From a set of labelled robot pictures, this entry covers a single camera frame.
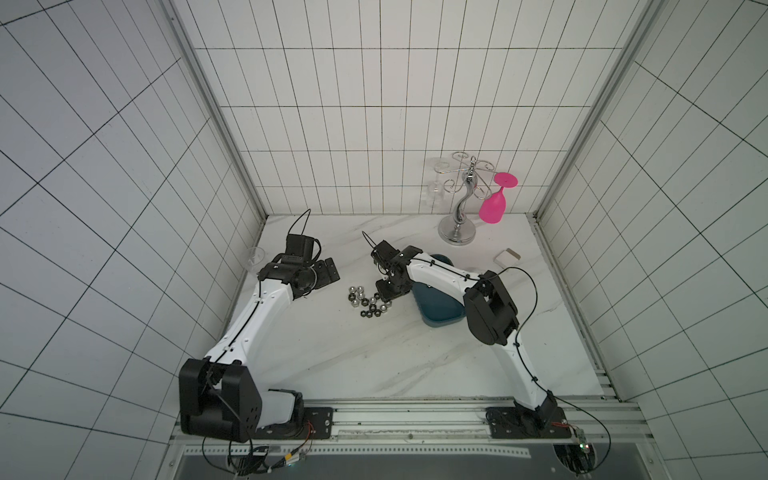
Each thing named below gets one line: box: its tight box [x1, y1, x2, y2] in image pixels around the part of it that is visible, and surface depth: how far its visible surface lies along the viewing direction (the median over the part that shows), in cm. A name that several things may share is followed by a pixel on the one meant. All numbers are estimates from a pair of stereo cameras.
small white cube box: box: [493, 248, 521, 269], surface depth 108 cm
